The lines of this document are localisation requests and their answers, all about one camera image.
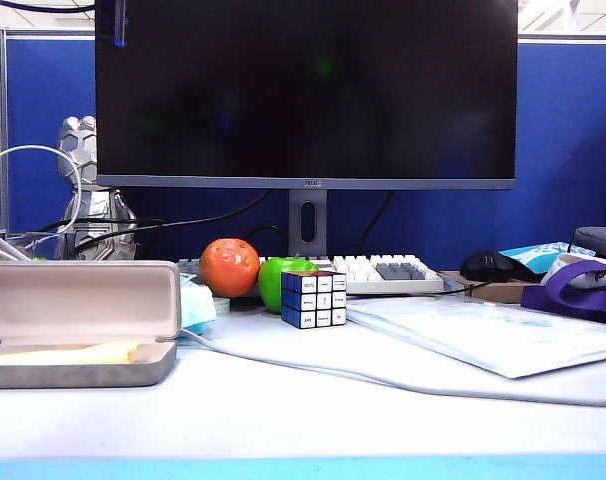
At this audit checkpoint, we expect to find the grey glasses case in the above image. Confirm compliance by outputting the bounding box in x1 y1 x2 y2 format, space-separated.
0 260 183 390

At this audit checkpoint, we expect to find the grey monitor stand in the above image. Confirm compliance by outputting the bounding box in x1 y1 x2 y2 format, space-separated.
288 189 329 259

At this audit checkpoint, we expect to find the Rubik's cube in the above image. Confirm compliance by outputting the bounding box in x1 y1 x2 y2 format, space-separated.
281 269 348 330

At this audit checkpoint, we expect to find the orange fruit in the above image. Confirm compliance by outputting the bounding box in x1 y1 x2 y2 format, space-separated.
199 237 261 299

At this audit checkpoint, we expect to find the white and grey keyboard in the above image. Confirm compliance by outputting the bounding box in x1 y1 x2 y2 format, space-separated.
177 253 447 297

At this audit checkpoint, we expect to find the light blue mask pack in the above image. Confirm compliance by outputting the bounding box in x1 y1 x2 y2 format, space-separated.
178 273 219 335

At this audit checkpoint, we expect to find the black computer monitor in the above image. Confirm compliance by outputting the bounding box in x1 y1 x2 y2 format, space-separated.
95 0 519 192

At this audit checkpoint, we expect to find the black computer mouse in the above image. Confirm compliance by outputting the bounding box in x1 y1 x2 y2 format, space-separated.
460 249 515 284

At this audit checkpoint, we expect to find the clear plastic document bag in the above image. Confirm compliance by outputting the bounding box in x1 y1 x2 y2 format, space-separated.
345 295 606 380

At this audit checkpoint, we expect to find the brown mouse pad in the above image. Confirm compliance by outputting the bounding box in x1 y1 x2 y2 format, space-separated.
440 269 544 305

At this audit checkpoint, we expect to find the silver angular figurine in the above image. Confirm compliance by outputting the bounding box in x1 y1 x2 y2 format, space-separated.
56 116 139 262

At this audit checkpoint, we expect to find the yellow cleaning cloth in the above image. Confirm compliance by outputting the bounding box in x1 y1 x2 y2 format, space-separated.
0 340 143 366

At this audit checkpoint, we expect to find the teal snack packet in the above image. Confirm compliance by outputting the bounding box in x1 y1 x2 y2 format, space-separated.
497 242 574 276

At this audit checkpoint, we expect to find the clear glass cup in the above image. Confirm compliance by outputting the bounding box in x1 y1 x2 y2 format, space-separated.
0 231 67 262

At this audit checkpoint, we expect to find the white bag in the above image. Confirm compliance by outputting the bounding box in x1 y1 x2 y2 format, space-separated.
540 252 606 289

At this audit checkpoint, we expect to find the dark grey cushion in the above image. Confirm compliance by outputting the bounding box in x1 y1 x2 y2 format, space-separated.
568 226 606 265

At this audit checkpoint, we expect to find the black mouse cable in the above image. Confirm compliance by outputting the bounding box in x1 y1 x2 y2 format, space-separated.
432 279 497 299

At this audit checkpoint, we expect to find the thick light grey cable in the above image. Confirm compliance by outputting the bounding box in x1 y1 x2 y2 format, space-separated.
180 324 606 410

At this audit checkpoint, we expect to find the purple fabric strap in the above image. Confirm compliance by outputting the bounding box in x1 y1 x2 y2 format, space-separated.
521 259 606 329

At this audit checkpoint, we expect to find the white looped cable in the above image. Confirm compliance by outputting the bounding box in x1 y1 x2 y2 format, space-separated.
0 145 84 236

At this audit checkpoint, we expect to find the silver partition post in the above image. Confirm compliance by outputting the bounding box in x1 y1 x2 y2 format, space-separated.
0 27 10 234

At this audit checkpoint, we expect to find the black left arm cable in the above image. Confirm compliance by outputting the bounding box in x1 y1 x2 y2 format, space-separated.
0 0 98 14

